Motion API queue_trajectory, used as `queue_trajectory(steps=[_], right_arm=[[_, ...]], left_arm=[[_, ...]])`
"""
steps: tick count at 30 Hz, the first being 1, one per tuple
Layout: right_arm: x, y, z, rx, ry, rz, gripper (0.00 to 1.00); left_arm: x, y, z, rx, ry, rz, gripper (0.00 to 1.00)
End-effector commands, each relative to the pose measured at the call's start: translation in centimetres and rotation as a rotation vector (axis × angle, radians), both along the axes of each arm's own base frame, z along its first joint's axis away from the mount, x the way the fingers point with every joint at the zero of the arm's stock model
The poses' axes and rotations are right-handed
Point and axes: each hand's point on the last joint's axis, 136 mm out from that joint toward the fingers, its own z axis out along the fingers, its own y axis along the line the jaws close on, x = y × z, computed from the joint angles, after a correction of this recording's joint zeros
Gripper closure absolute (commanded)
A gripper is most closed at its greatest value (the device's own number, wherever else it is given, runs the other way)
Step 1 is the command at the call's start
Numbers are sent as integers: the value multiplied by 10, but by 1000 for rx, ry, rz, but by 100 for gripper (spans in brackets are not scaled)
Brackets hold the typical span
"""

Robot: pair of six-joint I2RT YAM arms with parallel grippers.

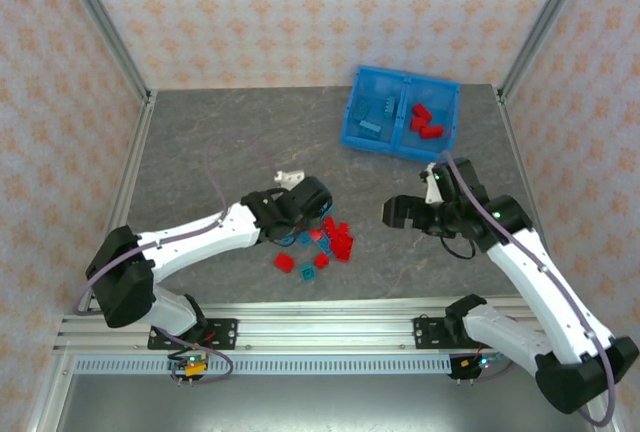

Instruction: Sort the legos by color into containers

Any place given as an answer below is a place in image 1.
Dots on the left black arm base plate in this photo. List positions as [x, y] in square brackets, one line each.
[222, 332]

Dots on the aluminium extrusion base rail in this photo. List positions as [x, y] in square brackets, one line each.
[325, 332]

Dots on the small blue lego brick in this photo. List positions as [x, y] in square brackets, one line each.
[307, 272]

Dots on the left small controller board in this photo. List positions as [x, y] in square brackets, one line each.
[189, 366]

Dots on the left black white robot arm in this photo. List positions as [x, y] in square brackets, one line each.
[210, 247]

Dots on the blue two-compartment plastic bin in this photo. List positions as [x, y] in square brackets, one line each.
[365, 144]

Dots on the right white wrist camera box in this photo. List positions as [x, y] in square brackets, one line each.
[431, 187]

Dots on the left aluminium table side rail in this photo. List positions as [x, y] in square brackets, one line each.
[136, 142]

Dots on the aluminium table side rail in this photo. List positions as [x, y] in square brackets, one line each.
[136, 142]
[519, 152]

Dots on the small red lego brick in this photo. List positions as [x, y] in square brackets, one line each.
[321, 260]

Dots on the right aluminium corner post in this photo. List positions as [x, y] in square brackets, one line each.
[543, 27]

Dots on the left aluminium corner post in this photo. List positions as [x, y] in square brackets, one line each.
[106, 27]

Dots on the right aluminium table side rail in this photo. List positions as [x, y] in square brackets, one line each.
[519, 152]

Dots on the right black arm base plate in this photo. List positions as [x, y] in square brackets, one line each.
[425, 332]

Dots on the aluminium corner post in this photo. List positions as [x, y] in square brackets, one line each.
[543, 27]
[106, 27]

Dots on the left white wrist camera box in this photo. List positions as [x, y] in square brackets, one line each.
[289, 178]

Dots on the small controller board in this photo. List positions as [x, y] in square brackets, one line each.
[189, 366]
[480, 364]

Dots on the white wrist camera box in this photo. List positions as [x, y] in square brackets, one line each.
[289, 178]
[431, 187]

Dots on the left lower aluminium frame bar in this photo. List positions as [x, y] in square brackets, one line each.
[50, 392]

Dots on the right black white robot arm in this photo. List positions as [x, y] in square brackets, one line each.
[522, 292]

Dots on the right small controller board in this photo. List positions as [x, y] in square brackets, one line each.
[480, 364]

